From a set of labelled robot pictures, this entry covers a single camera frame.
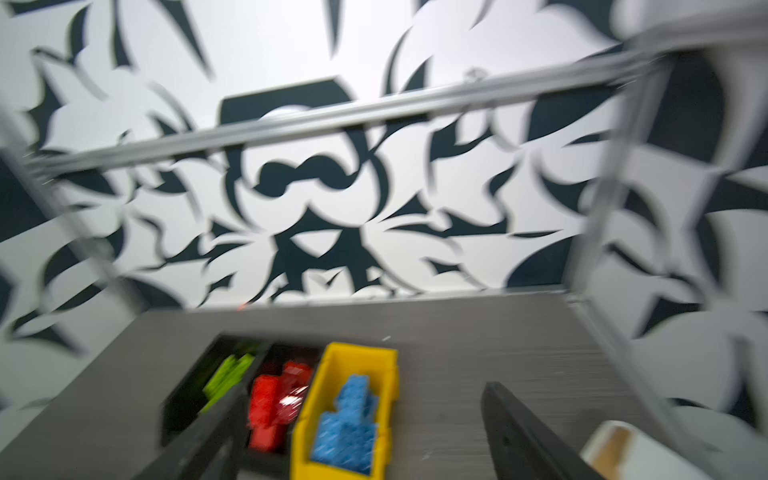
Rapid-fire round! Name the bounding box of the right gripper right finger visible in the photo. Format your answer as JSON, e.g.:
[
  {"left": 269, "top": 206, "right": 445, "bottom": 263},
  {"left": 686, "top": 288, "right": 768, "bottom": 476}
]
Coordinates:
[{"left": 481, "top": 382, "right": 601, "bottom": 480}]

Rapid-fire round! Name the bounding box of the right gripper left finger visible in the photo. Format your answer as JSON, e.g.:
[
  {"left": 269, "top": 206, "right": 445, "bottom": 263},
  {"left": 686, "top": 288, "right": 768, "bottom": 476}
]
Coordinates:
[{"left": 136, "top": 386, "right": 248, "bottom": 479}]

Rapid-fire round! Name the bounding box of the green lego bottom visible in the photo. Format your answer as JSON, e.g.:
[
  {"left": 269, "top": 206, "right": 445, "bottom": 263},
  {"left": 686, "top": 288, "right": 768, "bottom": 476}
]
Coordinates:
[{"left": 198, "top": 354, "right": 255, "bottom": 415}]

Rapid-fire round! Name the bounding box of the blue lego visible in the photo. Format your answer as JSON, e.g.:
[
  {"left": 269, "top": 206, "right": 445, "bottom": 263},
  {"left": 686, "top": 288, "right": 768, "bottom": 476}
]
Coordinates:
[
  {"left": 335, "top": 375, "right": 379, "bottom": 425},
  {"left": 310, "top": 412, "right": 378, "bottom": 475}
]

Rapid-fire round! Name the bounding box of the red arch lego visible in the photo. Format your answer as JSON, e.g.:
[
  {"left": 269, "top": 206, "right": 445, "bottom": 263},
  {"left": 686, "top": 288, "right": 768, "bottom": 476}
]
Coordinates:
[{"left": 275, "top": 361, "right": 313, "bottom": 425}]

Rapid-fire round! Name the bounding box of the black bin left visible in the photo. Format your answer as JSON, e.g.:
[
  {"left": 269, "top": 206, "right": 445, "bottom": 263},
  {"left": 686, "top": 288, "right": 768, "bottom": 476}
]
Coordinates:
[{"left": 158, "top": 334, "right": 266, "bottom": 448}]

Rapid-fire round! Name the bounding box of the white tissue box wooden lid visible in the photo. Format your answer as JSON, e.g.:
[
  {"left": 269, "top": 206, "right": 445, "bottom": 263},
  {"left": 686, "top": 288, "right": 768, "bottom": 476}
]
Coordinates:
[{"left": 580, "top": 420, "right": 710, "bottom": 480}]

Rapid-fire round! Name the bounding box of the yellow bin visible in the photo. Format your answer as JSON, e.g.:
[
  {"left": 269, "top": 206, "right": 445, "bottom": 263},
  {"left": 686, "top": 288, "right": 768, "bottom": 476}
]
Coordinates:
[{"left": 290, "top": 342, "right": 400, "bottom": 479}]

